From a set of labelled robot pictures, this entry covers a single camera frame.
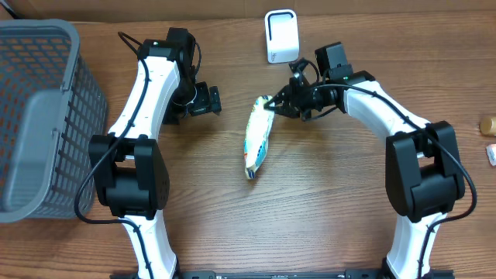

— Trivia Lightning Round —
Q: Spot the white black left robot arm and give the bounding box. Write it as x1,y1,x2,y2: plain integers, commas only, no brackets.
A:
83,27,222,278

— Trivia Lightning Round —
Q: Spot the white tube with gold cap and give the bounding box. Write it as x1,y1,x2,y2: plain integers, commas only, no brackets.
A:
479,116,496,136

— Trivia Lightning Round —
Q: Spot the grey mesh basket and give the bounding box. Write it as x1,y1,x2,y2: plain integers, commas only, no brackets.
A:
1,19,108,223

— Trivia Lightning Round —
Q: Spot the small orange white box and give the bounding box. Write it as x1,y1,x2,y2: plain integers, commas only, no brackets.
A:
486,144,496,167

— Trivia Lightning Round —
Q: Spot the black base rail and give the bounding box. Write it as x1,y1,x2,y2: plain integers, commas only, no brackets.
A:
110,267,455,279

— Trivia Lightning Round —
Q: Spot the yellow snack bag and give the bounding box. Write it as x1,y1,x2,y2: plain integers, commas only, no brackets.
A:
243,95,275,180

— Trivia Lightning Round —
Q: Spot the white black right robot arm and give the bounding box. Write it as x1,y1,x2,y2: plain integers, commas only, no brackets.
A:
264,42,465,278

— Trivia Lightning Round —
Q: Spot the white barcode scanner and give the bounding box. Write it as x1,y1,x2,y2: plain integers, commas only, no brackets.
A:
264,9,300,64

